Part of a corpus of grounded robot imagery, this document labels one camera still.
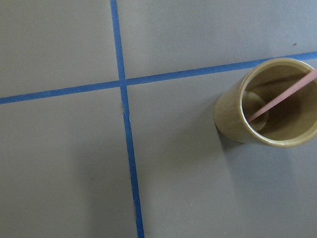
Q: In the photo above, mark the tan ceramic cup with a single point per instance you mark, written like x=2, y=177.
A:
x=292, y=122

